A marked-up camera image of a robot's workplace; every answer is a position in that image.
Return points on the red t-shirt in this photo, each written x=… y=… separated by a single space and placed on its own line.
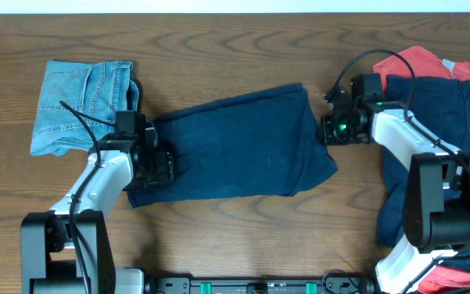
x=419 y=62

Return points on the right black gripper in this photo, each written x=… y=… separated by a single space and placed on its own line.
x=326 y=131

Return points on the folded light blue jeans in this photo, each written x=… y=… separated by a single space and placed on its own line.
x=96 y=90

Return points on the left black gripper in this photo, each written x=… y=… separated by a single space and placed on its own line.
x=163 y=167

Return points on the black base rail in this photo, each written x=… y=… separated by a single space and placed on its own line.
x=243 y=286

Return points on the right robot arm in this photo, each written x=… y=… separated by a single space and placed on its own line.
x=436 y=207

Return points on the navy shorts in pile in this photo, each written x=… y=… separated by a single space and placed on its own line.
x=443 y=107

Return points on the navy blue shorts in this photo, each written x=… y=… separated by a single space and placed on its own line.
x=261 y=143

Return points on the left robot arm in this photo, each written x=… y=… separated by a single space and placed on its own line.
x=66 y=249

